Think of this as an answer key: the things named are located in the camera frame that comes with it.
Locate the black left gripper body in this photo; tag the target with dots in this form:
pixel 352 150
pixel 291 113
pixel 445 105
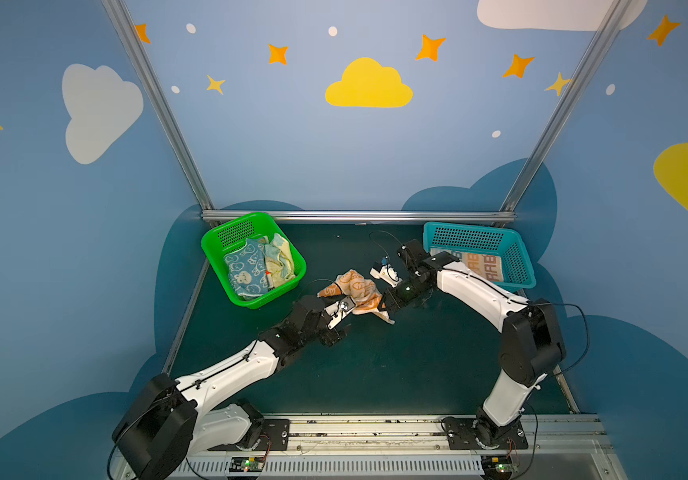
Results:
pixel 332 324

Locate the left aluminium frame post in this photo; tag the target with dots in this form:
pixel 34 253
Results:
pixel 121 20

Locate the right aluminium frame post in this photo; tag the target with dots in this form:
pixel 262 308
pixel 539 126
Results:
pixel 600 44

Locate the rabbit letter print towel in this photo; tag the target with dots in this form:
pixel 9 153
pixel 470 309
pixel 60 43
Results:
pixel 488 266

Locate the teal plastic basket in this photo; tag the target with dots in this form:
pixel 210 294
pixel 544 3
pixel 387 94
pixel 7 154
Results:
pixel 506 243

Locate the aluminium frame post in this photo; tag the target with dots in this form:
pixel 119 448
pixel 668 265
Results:
pixel 121 20
pixel 600 44

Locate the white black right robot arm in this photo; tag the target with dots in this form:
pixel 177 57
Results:
pixel 531 341

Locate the orange bunny print towel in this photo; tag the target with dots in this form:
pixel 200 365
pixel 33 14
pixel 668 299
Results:
pixel 362 291

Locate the teal yellow patterned towel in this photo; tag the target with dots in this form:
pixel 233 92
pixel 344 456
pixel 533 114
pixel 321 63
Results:
pixel 279 262

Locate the controller circuit board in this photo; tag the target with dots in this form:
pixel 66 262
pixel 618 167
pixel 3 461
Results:
pixel 246 465
pixel 496 468

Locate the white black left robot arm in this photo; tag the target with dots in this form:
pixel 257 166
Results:
pixel 171 419

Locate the blue bunny print towel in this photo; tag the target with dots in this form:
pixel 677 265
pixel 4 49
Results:
pixel 247 271

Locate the right controller circuit board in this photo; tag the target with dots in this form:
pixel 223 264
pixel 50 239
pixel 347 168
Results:
pixel 496 468

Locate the green plastic basket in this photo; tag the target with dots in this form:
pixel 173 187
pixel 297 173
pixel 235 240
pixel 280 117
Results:
pixel 227 238

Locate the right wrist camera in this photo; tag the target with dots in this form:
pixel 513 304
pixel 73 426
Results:
pixel 383 270

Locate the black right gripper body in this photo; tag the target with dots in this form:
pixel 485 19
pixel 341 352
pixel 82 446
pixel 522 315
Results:
pixel 392 298

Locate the aluminium mounting rail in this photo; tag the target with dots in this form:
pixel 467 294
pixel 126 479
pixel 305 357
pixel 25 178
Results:
pixel 391 446

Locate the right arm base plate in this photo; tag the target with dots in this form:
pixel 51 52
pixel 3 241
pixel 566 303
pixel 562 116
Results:
pixel 482 434

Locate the left controller circuit board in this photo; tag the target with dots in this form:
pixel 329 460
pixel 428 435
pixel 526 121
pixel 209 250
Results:
pixel 246 465

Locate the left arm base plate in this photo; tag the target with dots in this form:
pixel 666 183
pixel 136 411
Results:
pixel 269 434

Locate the horizontal aluminium frame bar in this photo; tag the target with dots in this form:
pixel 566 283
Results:
pixel 375 217

